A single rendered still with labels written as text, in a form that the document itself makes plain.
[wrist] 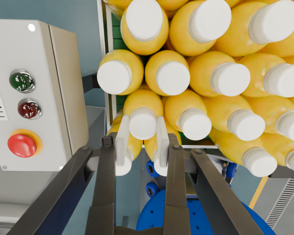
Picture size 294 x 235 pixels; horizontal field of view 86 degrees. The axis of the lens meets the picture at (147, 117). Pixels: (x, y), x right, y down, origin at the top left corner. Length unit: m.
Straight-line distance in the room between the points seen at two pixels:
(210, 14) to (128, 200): 1.89
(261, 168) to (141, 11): 0.27
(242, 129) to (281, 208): 2.35
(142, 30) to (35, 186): 0.60
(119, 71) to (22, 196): 0.55
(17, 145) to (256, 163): 0.33
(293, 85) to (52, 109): 0.30
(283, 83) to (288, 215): 2.53
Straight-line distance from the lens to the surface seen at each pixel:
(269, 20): 0.23
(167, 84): 0.19
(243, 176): 2.01
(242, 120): 0.24
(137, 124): 0.21
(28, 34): 0.23
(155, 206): 0.42
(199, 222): 0.41
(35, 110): 0.24
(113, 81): 0.20
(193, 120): 0.21
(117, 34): 0.40
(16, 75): 0.23
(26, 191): 0.68
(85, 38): 1.37
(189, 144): 0.38
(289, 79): 0.26
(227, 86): 0.22
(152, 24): 0.19
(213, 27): 0.21
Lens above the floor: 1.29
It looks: 69 degrees down
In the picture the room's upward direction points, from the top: 179 degrees clockwise
